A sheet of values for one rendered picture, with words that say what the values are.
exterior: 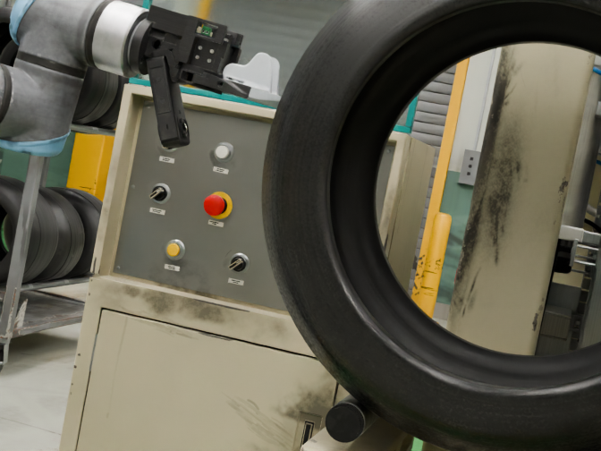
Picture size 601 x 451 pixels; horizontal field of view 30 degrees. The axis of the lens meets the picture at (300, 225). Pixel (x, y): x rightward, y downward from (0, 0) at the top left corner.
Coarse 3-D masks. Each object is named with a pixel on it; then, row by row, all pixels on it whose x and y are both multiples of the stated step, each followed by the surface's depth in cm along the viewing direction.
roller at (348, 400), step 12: (348, 396) 133; (336, 408) 127; (348, 408) 127; (360, 408) 128; (336, 420) 127; (348, 420) 127; (360, 420) 127; (372, 420) 133; (336, 432) 127; (348, 432) 127; (360, 432) 127
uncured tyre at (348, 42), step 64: (384, 0) 122; (448, 0) 120; (512, 0) 120; (576, 0) 116; (320, 64) 124; (384, 64) 149; (448, 64) 149; (320, 128) 123; (384, 128) 151; (320, 192) 123; (320, 256) 123; (384, 256) 152; (320, 320) 124; (384, 320) 150; (384, 384) 122; (448, 384) 120; (512, 384) 146; (576, 384) 117; (448, 448) 124; (512, 448) 121; (576, 448) 120
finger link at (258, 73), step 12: (252, 60) 136; (264, 60) 136; (228, 72) 137; (240, 72) 137; (252, 72) 136; (264, 72) 136; (252, 84) 136; (264, 84) 136; (252, 96) 136; (264, 96) 136; (276, 96) 136
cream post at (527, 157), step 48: (528, 48) 158; (576, 48) 157; (528, 96) 158; (576, 96) 157; (528, 144) 158; (576, 144) 158; (480, 192) 160; (528, 192) 158; (480, 240) 160; (528, 240) 158; (480, 288) 160; (528, 288) 158; (480, 336) 160; (528, 336) 158
